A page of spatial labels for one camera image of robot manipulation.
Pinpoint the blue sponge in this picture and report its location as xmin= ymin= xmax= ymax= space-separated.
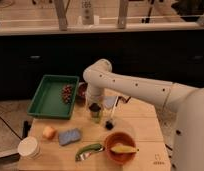
xmin=58 ymin=128 xmax=81 ymax=146

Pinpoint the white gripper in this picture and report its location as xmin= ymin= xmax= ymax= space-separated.
xmin=86 ymin=84 xmax=104 ymax=106

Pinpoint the orange bowl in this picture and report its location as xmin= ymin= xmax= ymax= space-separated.
xmin=104 ymin=132 xmax=138 ymax=165

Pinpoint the black dish brush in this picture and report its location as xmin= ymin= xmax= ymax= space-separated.
xmin=105 ymin=97 xmax=119 ymax=130

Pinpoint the white paper cup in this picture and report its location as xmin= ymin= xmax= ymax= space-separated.
xmin=17 ymin=136 xmax=40 ymax=158

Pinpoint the green plastic tray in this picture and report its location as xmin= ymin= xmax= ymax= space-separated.
xmin=28 ymin=75 xmax=79 ymax=120

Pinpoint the green pepper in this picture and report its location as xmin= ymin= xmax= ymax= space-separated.
xmin=75 ymin=143 xmax=103 ymax=161

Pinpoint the silver spoon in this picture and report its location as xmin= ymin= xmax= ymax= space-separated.
xmin=80 ymin=147 xmax=105 ymax=161

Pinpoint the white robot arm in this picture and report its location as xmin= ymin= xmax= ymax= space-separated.
xmin=83 ymin=59 xmax=204 ymax=171

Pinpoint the yellow banana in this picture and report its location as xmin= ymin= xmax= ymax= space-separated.
xmin=110 ymin=144 xmax=138 ymax=154

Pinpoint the bunch of red grapes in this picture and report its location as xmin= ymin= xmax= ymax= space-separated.
xmin=62 ymin=85 xmax=72 ymax=103

